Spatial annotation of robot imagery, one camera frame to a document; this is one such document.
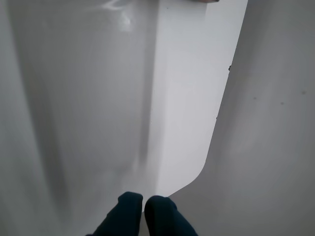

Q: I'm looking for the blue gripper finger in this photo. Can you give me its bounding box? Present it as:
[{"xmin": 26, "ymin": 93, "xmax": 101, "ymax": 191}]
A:
[
  {"xmin": 86, "ymin": 191, "xmax": 144, "ymax": 236},
  {"xmin": 144, "ymin": 195, "xmax": 197, "ymax": 236}
]

